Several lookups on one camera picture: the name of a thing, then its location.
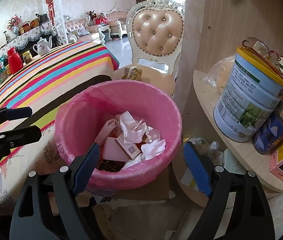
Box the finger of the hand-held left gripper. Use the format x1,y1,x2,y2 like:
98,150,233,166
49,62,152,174
0,124,42,157
0,106,33,130

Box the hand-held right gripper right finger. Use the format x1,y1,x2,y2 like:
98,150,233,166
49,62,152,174
184,141,276,240

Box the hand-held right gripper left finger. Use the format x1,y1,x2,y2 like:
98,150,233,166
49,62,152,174
9,142,101,240

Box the white card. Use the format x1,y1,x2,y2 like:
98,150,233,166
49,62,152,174
103,137,129,162

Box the paper sheet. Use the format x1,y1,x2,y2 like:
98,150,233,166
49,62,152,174
94,119,118,144

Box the small carton box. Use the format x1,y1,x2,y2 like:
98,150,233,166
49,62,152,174
114,134,142,160

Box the white tissue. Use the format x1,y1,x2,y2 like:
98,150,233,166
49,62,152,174
141,139,166,161
145,126,161,143
115,111,148,144

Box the pink trash bin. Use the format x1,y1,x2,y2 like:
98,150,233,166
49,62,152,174
54,80,183,197

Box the clear plastic bag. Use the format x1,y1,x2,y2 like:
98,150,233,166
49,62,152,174
203,56,236,94
184,137,222,160

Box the floral table cover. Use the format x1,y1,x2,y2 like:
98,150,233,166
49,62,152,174
0,125,72,217

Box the white box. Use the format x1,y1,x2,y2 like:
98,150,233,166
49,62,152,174
222,149,247,173

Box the red thermos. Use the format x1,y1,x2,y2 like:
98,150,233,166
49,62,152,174
7,47,24,74

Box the glass jar dark contents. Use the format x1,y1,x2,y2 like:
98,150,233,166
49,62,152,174
22,50,32,64

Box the striped tablecloth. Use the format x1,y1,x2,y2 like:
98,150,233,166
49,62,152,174
0,41,119,165

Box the white teapot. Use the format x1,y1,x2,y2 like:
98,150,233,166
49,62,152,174
33,35,53,56

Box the lace piano cover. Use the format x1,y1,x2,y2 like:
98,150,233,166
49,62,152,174
0,21,57,55

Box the small blue tin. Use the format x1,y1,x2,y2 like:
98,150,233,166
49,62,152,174
252,100,283,155

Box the flower vase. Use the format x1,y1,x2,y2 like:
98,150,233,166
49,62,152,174
8,15,22,34

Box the large tin can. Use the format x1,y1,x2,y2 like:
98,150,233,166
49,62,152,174
213,45,283,143

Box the black handbag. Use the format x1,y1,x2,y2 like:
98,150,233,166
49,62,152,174
36,14,50,27

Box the yellowish plastic bag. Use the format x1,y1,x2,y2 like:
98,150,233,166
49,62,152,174
121,66,143,82

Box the white carved partition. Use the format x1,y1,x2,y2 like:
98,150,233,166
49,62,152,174
41,0,69,44

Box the cream armchair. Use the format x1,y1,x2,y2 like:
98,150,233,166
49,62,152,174
63,15,102,43

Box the white side table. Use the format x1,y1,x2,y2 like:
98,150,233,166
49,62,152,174
98,25,112,45

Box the eyeglasses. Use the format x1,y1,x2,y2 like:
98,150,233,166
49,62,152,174
240,37,283,94

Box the cream sofa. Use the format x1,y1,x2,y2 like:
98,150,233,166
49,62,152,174
101,6,129,39

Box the cream tufted chair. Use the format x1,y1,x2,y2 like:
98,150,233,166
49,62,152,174
112,0,185,99

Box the wooden shelf unit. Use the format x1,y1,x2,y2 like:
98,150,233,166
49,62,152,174
175,0,283,200

